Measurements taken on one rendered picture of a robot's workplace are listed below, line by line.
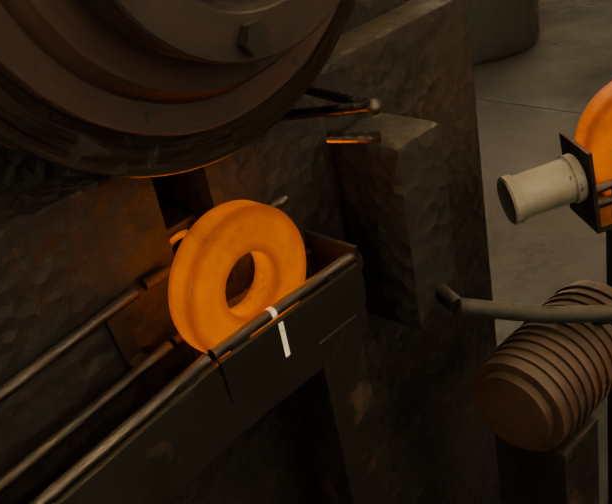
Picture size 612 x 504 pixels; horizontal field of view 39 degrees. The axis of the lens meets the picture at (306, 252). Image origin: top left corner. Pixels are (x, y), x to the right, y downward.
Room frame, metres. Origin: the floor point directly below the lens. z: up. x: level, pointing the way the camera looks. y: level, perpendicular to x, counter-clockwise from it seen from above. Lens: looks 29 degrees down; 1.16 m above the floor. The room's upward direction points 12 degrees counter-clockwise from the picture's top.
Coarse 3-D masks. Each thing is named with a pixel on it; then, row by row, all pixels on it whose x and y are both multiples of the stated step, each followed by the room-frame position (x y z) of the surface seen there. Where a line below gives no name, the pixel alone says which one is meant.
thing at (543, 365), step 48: (576, 288) 0.89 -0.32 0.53; (528, 336) 0.81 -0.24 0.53; (576, 336) 0.80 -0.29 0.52; (480, 384) 0.78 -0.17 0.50; (528, 384) 0.74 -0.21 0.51; (576, 384) 0.74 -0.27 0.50; (528, 432) 0.73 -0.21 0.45; (576, 432) 0.77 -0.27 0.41; (528, 480) 0.77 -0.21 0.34; (576, 480) 0.75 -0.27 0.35
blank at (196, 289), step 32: (224, 224) 0.70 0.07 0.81; (256, 224) 0.72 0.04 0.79; (288, 224) 0.75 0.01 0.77; (192, 256) 0.68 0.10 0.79; (224, 256) 0.69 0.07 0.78; (256, 256) 0.75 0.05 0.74; (288, 256) 0.74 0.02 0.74; (192, 288) 0.67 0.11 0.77; (224, 288) 0.69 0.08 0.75; (256, 288) 0.74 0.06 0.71; (288, 288) 0.74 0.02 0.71; (192, 320) 0.66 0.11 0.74; (224, 320) 0.68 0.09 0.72
